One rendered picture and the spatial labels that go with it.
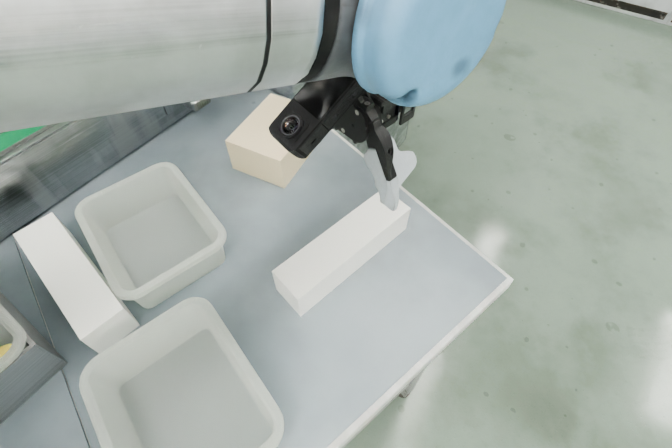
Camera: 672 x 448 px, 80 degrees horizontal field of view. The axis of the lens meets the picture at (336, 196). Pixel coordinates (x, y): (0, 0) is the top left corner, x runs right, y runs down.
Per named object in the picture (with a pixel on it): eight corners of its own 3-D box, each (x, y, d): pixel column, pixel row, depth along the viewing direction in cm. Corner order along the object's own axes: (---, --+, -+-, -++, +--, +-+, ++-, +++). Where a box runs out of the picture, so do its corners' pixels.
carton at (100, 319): (70, 232, 71) (52, 212, 66) (140, 324, 60) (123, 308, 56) (34, 254, 68) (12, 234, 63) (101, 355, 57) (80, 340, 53)
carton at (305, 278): (405, 228, 71) (410, 208, 66) (300, 316, 61) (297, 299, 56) (380, 208, 74) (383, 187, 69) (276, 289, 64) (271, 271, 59)
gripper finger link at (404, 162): (436, 191, 48) (411, 121, 45) (403, 218, 46) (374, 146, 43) (417, 189, 51) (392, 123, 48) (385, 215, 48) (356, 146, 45)
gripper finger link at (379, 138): (406, 176, 44) (377, 100, 41) (397, 183, 43) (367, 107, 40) (379, 173, 48) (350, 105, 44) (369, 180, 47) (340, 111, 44)
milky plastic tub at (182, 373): (215, 313, 63) (200, 287, 56) (299, 442, 52) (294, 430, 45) (103, 388, 56) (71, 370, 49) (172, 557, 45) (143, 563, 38)
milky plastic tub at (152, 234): (183, 187, 79) (169, 156, 72) (242, 265, 68) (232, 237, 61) (93, 234, 72) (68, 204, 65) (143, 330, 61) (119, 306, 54)
